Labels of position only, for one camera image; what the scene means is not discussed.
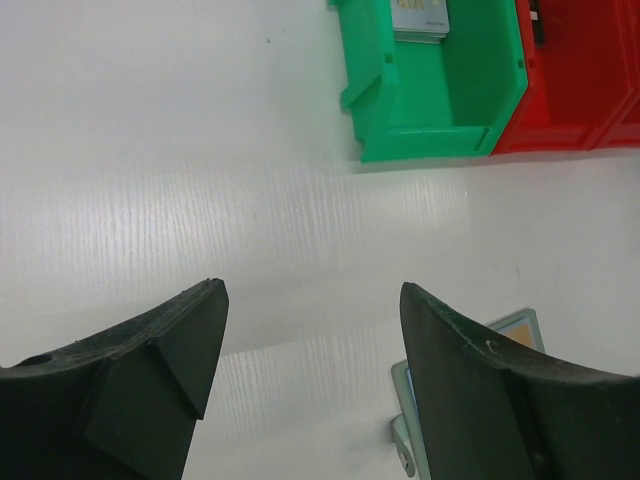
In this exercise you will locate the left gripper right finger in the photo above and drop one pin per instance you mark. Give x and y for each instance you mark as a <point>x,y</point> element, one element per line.
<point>491,408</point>

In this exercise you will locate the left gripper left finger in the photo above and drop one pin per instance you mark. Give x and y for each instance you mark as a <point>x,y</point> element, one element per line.
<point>120,404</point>

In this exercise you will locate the green card holder wallet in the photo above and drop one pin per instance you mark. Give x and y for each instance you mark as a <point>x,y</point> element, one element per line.
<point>406,428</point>

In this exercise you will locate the silver grey card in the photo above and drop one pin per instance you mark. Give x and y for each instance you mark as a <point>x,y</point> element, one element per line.
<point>420,21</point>

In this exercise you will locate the black card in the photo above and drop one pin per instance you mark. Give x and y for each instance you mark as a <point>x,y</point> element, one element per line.
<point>537,23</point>

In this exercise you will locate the right red plastic bin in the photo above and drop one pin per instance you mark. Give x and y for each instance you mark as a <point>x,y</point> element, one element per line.
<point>623,130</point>

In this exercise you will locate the red plastic bin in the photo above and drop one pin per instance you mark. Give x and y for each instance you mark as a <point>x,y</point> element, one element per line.
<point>578,80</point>
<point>623,130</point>

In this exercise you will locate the green plastic bin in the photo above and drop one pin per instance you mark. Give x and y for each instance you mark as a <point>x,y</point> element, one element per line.
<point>418,100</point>

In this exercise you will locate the middle red plastic bin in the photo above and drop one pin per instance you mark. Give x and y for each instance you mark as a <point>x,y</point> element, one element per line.
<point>578,80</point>

